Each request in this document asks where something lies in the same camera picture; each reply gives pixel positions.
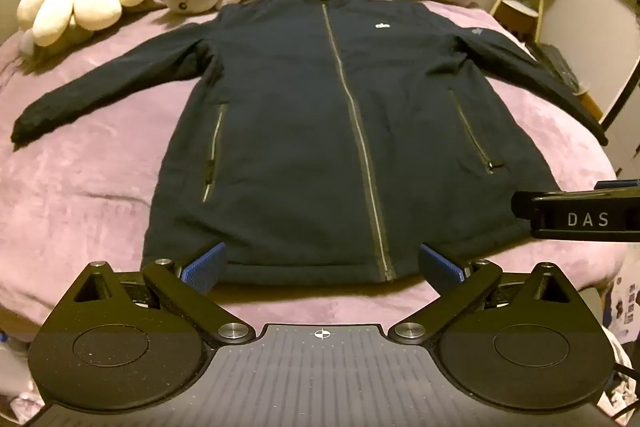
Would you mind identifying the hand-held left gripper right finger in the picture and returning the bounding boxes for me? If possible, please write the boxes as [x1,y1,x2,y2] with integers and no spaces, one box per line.
[389,243,598,349]

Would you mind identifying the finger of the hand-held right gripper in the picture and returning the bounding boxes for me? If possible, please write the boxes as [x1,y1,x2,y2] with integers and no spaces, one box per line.
[596,179,640,192]

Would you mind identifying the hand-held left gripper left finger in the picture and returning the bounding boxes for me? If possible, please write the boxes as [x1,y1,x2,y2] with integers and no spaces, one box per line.
[50,242,255,349]

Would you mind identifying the navy zip jacket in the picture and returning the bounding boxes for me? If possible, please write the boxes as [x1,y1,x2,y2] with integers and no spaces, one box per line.
[11,0,610,285]

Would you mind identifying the printed paper bag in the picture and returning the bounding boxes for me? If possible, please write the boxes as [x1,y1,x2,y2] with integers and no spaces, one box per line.
[607,264,640,358]

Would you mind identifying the black packaged bag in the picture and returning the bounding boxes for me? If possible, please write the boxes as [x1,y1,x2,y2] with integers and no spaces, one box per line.
[525,41,606,120]

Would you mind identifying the purple bed blanket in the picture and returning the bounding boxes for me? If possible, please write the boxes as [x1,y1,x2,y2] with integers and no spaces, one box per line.
[0,0,631,338]

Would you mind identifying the brown round stool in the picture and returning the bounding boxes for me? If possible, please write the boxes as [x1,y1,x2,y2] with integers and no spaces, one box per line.
[500,0,538,40]

